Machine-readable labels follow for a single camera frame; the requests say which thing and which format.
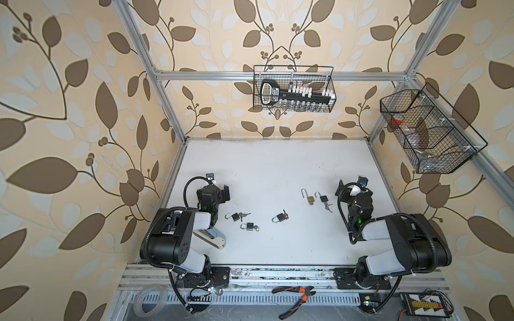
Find black padlock with keys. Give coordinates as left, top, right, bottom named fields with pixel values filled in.
left=224, top=212, right=250, bottom=221
left=315, top=192, right=332, bottom=213

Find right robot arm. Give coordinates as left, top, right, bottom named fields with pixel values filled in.
left=335, top=176, right=452, bottom=314

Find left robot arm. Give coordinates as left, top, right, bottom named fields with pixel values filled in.
left=140, top=173, right=230, bottom=314

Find brass padlock open shackle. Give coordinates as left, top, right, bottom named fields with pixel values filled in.
left=301, top=189, right=315, bottom=205

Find red cap item in basket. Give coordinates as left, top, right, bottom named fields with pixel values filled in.
left=390, top=114, right=404, bottom=127

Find red orange pliers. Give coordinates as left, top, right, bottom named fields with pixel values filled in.
left=271, top=285, right=317, bottom=320

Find black power board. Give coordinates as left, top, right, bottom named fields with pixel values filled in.
left=400, top=291, right=455, bottom=318

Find black white tool in basket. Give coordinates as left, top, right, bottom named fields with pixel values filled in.
left=257, top=79, right=337, bottom=106

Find clear tape roll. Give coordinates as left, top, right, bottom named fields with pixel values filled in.
left=133, top=284, right=168, bottom=318

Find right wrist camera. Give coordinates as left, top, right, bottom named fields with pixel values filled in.
left=350, top=176, right=368, bottom=197

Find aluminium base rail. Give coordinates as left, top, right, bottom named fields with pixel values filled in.
left=116, top=263, right=451, bottom=308

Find right wire basket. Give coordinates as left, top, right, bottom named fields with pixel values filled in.
left=380, top=83, right=488, bottom=174

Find wire basket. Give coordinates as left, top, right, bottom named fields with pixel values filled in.
left=253, top=64, right=337, bottom=114
left=380, top=83, right=488, bottom=174

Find back wire basket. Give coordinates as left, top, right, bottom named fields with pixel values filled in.
left=253, top=64, right=337, bottom=114

